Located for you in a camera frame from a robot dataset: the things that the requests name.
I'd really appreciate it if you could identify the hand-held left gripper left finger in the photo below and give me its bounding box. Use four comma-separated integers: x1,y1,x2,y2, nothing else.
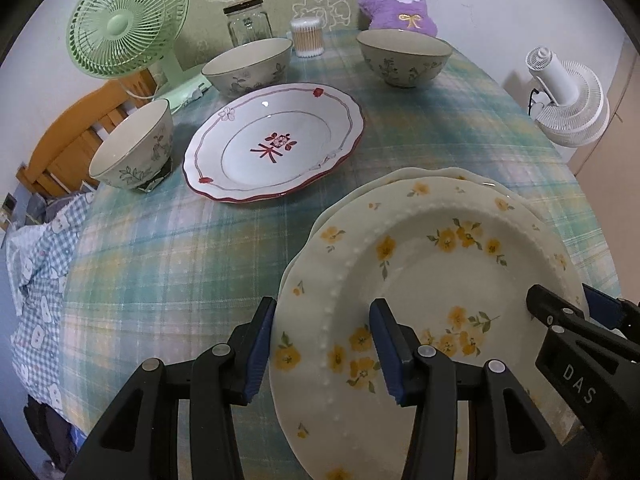
65,296,278,480

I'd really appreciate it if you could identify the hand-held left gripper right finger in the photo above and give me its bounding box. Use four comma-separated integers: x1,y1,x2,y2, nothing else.
369,298,576,480

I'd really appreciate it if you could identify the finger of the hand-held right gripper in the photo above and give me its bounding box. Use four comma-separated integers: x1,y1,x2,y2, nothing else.
526,284,601,341
581,284,640,343

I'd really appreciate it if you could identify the yellow flower cream plate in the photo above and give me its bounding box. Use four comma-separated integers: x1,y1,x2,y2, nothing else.
269,177,591,480

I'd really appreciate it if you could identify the white plate with red rim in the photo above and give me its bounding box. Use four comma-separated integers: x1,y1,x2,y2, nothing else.
183,82,366,204

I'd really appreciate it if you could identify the floral ceramic bowl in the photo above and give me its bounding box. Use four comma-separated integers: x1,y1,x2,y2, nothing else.
89,98,174,192
356,29,454,89
201,37,293,99

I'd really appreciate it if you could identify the plaid tablecloth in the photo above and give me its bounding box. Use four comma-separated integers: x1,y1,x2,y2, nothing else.
62,27,621,480

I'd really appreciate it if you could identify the beige door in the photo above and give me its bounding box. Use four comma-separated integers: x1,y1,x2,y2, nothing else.
570,35,640,241

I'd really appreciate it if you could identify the scalloped cream plate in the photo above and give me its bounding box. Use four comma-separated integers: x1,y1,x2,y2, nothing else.
277,166,546,311

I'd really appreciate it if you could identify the white clip fan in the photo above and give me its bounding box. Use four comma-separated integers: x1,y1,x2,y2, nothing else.
525,46,611,148

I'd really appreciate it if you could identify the dark cloth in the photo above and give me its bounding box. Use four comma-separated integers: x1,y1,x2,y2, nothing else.
22,395,91,471

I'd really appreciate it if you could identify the blue checked blanket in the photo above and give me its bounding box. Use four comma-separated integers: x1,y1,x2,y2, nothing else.
5,191,98,421

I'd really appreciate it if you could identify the grey striped cloth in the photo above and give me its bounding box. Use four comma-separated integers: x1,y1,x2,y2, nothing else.
25,191,76,222

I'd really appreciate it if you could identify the wooden chair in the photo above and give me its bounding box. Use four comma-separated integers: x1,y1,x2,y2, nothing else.
15,67,166,198

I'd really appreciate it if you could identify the cotton swab container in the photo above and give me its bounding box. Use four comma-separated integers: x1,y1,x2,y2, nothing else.
291,17,325,58

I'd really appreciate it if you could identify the purple plush rabbit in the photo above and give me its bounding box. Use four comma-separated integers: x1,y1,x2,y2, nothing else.
357,0,441,37

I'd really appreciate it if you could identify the glass jar with black lid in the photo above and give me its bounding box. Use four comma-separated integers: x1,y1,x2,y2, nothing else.
223,0,273,48

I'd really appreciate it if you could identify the green desk fan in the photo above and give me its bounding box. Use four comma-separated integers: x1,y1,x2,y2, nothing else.
66,0,206,108

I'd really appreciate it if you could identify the black fan cable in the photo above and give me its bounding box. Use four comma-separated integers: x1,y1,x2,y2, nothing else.
525,87,548,121

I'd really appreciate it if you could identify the white fan cable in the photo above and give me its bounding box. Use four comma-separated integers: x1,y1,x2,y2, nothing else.
122,77,208,108

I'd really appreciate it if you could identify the white wall socket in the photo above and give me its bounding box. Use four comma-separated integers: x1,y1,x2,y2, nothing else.
1,192,18,231

